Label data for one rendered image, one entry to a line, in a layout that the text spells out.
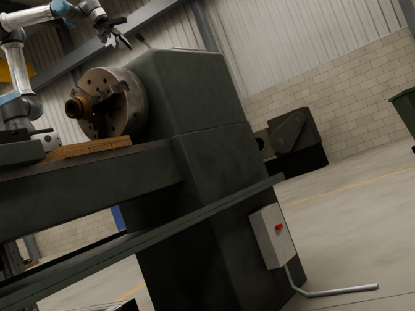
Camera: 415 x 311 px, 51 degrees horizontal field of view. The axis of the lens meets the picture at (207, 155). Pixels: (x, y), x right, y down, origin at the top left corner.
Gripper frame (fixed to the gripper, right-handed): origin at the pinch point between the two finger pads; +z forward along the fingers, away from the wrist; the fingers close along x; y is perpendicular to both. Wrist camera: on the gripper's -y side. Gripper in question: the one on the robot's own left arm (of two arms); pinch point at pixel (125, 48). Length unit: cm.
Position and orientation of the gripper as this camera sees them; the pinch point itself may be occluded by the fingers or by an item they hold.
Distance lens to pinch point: 229.1
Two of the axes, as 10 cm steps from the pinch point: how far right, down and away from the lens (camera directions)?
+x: -3.9, 1.6, -9.1
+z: 5.5, 8.3, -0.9
